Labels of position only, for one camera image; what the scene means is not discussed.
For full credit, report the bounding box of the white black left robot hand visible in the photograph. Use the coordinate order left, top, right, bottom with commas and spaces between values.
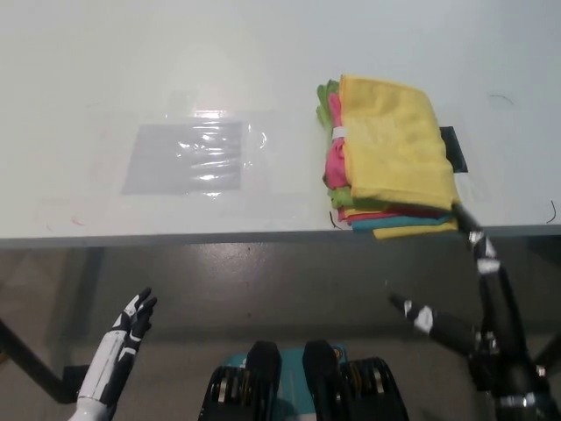
76, 286, 159, 408

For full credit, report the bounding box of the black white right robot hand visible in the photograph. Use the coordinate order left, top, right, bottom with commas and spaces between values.
388, 201, 552, 408

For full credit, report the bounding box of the teal microfibre cloth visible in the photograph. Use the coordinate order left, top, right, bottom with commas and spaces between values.
352, 213, 455, 234

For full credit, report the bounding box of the yellow microfibre cloth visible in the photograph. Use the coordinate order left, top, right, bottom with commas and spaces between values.
336, 204, 395, 221

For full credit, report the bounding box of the stack of coloured cloths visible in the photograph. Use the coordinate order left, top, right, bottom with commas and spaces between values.
339, 74, 462, 241

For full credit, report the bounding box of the black teal robot torso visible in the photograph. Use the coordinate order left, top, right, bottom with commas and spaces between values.
199, 339, 411, 421

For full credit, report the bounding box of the black rectangular tape patch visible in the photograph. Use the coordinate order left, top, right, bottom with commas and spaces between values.
438, 125, 471, 175

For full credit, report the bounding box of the clear plastic film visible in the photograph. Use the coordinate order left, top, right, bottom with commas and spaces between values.
120, 89, 310, 210

